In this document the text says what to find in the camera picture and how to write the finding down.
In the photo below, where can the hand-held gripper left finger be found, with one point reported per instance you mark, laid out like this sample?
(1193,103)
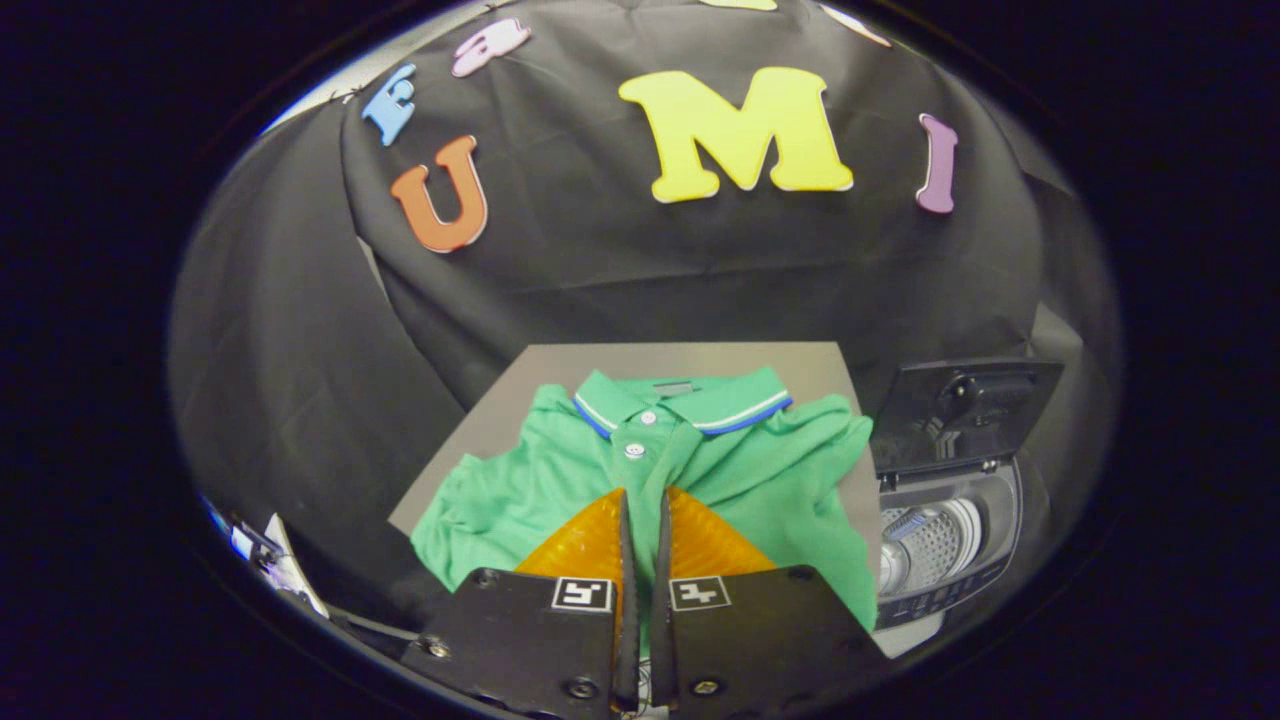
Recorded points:
(625,560)

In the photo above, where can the beige cabinet with dark sides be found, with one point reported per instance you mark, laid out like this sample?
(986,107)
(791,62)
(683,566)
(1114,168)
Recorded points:
(560,370)

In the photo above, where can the green polo shirt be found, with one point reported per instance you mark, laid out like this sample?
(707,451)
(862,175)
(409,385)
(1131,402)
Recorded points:
(760,480)

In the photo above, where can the dark washing machine lid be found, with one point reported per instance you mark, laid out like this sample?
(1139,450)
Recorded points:
(960,410)

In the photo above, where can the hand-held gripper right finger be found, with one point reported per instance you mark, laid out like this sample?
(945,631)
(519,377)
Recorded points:
(662,560)

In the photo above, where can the white and blue object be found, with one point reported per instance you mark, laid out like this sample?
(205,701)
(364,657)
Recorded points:
(290,570)

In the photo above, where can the grey washing machine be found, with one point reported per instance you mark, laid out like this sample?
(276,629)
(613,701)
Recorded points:
(950,540)

